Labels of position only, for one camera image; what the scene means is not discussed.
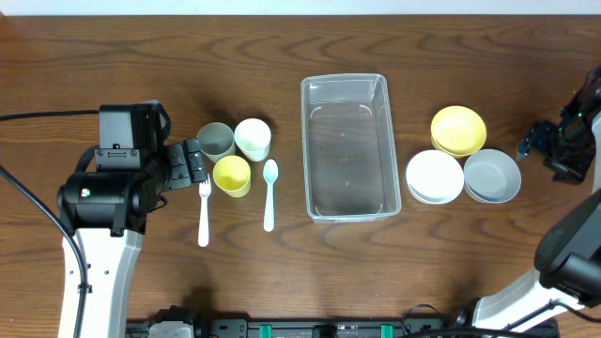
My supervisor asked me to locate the light teal plastic spoon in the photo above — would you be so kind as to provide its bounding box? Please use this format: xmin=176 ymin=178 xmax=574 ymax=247
xmin=263 ymin=159 xmax=279 ymax=232

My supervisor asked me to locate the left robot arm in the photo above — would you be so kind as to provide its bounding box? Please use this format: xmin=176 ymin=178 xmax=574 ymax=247
xmin=57 ymin=138 xmax=207 ymax=337

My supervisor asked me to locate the white plastic fork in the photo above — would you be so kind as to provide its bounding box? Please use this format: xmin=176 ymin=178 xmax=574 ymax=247
xmin=197 ymin=175 xmax=212 ymax=247

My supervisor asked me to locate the white plastic bowl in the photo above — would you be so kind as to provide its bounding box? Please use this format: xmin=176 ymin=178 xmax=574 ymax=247
xmin=406 ymin=149 xmax=464 ymax=205

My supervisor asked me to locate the clear plastic container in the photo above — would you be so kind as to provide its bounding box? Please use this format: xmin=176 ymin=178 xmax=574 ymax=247
xmin=300 ymin=73 xmax=402 ymax=223

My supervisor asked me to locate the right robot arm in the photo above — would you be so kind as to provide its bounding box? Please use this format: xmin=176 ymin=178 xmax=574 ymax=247
xmin=457 ymin=69 xmax=600 ymax=337

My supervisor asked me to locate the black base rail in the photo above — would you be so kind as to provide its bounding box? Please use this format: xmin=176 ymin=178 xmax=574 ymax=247
xmin=125 ymin=306 xmax=482 ymax=338

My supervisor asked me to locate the grey plastic bowl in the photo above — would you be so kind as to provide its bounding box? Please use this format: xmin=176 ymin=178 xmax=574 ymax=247
xmin=464 ymin=149 xmax=522 ymax=204

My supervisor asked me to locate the white plastic cup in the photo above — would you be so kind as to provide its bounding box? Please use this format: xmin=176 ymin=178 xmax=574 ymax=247
xmin=234 ymin=118 xmax=271 ymax=161

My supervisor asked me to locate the grey plastic cup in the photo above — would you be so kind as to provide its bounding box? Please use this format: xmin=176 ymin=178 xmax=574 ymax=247
xmin=197 ymin=122 xmax=236 ymax=162

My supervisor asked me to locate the yellow plastic bowl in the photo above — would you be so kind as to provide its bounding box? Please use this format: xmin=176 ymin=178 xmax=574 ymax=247
xmin=430 ymin=105 xmax=486 ymax=158

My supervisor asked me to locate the yellow plastic cup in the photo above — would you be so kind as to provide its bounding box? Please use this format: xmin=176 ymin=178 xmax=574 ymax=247
xmin=213 ymin=155 xmax=251 ymax=198

